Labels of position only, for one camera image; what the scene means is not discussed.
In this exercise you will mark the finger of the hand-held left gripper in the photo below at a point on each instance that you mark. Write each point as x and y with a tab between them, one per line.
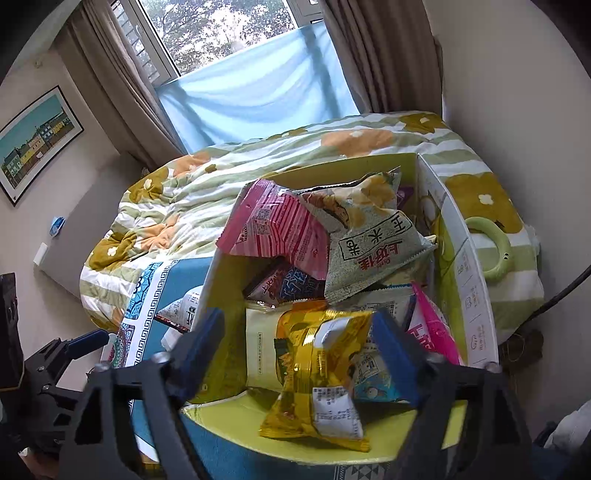
87	342

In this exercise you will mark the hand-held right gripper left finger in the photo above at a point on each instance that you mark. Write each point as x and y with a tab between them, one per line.
207	350

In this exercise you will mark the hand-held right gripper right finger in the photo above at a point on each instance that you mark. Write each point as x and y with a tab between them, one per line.
398	357

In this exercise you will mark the yellow foil snack packet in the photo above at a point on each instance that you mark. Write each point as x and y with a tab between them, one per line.
318	369

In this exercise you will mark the yellow-green cardboard box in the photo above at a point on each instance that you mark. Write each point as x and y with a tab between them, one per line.
461	277

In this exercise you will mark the pink white snack packet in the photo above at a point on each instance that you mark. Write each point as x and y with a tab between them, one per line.
431	330

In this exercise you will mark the plain white bag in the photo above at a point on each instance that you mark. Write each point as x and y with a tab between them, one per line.
263	346

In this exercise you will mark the grey headboard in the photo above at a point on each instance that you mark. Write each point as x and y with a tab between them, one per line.
60	272

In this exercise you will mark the dark blue red snack packet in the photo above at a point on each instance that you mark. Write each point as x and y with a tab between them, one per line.
286	284

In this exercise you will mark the blue tissue pack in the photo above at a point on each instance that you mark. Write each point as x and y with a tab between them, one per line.
57	226

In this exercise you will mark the green yellow popcorn packet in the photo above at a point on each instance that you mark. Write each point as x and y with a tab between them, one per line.
369	240

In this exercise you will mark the pink striped snack packet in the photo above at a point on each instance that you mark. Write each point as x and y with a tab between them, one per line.
272	226

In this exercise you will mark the floral green striped quilt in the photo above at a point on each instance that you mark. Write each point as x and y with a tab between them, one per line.
207	180

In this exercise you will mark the beige curtain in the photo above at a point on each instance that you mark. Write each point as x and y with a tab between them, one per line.
124	87
378	50

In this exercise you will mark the light blue window cloth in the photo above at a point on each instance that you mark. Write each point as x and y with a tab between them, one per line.
258	92

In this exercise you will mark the window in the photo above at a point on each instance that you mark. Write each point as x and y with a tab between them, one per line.
221	27

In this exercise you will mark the framed wall picture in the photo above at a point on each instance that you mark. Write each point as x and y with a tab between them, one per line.
34	138

